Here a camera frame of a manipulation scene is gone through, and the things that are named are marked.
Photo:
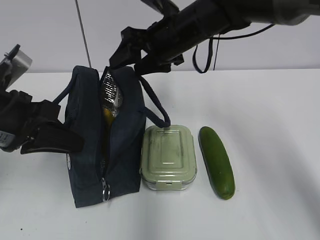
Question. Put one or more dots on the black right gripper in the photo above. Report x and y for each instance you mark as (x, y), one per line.
(163, 42)

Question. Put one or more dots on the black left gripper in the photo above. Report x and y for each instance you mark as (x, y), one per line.
(34, 126)

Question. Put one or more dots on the navy blue lunch bag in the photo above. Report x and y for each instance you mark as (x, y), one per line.
(108, 165)

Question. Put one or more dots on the yellow gourd squash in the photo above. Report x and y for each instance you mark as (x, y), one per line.
(108, 116)

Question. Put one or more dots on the green lidded lunch box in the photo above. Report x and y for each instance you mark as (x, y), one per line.
(168, 160)

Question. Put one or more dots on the green cucumber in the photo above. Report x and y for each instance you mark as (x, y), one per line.
(217, 162)

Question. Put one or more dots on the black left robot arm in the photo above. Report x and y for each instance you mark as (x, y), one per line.
(33, 127)

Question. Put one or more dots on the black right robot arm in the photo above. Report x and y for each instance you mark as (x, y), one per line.
(218, 17)

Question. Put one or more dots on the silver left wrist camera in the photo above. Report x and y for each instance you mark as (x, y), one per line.
(14, 64)

